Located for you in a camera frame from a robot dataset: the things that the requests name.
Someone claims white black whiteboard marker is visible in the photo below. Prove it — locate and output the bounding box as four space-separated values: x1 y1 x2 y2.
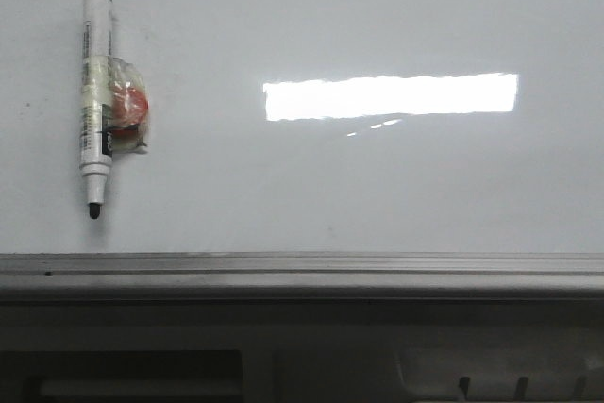
79 0 113 220

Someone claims white glossy whiteboard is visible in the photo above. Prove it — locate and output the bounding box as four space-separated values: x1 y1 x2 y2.
1 0 603 254

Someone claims aluminium whiteboard marker tray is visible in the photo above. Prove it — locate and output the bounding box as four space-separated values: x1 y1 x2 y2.
0 251 604 403

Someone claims red magnet taped to marker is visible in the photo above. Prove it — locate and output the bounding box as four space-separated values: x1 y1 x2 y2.
109 58 149 153

